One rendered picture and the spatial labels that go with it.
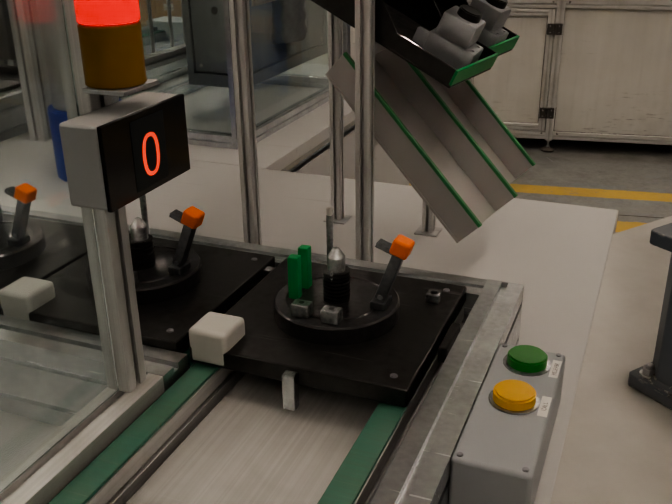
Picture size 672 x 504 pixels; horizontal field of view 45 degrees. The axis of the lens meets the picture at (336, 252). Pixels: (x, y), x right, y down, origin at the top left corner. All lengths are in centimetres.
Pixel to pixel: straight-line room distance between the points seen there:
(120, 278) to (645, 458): 56
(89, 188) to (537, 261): 83
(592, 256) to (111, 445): 86
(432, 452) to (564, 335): 44
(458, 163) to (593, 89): 375
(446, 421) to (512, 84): 418
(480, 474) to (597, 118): 429
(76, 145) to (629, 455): 63
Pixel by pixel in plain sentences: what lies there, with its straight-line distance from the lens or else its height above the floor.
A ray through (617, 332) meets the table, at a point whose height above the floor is 86.
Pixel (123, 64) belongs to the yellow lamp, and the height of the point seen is 128.
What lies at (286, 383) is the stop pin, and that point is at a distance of 82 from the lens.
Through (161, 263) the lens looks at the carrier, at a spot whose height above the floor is 99.
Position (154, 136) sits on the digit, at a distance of 72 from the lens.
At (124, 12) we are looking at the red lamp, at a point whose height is 132.
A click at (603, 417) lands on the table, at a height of 86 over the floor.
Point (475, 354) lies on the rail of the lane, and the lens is 87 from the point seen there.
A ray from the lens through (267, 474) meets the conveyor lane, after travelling 78.
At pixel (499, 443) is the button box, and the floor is 96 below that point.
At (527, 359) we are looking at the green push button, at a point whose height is 97.
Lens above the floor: 140
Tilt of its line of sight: 24 degrees down
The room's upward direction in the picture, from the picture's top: 1 degrees counter-clockwise
